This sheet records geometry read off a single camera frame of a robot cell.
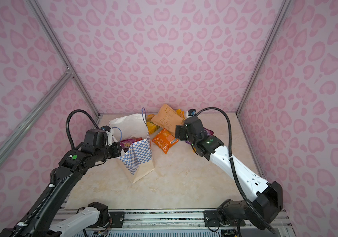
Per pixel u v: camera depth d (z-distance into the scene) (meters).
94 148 0.52
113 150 0.63
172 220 0.75
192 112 0.65
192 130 0.57
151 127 1.04
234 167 0.44
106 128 0.64
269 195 0.40
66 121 0.50
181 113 1.14
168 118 1.06
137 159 0.78
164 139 1.00
